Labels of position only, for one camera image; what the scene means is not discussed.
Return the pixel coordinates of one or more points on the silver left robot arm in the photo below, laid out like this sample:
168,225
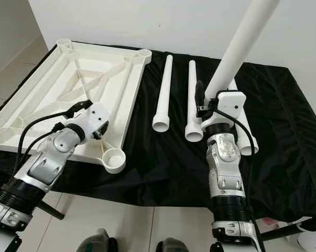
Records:
42,170

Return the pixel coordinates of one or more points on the white plastic children table top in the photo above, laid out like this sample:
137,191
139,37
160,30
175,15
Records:
73,79

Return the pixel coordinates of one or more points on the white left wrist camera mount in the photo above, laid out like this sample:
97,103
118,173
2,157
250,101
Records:
94,118

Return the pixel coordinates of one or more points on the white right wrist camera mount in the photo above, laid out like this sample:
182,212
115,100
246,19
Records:
231,102

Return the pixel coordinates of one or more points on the grey robot left leg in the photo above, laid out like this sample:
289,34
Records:
97,241

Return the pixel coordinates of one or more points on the black table cloth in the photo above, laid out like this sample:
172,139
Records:
179,168

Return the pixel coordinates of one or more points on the grey robot leg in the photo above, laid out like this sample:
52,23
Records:
97,241
171,247

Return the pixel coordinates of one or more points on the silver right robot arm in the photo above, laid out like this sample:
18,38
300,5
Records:
226,173

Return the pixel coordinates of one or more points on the grey robot right leg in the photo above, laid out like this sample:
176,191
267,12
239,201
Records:
171,247

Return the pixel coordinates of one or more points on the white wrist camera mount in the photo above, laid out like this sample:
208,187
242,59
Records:
231,102
94,118

